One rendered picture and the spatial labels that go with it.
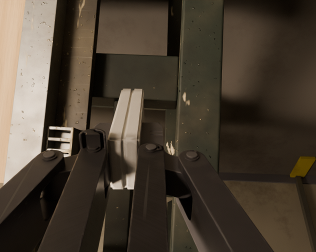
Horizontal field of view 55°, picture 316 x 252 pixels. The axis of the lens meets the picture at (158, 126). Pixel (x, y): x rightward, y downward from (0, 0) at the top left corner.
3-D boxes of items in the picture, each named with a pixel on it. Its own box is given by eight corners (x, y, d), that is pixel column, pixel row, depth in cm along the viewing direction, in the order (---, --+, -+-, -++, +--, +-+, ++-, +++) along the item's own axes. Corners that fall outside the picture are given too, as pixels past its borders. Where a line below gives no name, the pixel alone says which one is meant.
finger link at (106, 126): (105, 201, 14) (38, 201, 14) (117, 144, 18) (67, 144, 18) (103, 173, 13) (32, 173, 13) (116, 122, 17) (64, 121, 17)
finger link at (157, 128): (136, 173, 13) (206, 173, 13) (141, 121, 17) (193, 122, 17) (137, 200, 14) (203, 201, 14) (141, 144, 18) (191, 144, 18)
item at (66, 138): (79, 129, 47) (73, 127, 44) (75, 175, 46) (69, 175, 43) (54, 128, 48) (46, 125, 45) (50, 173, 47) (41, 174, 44)
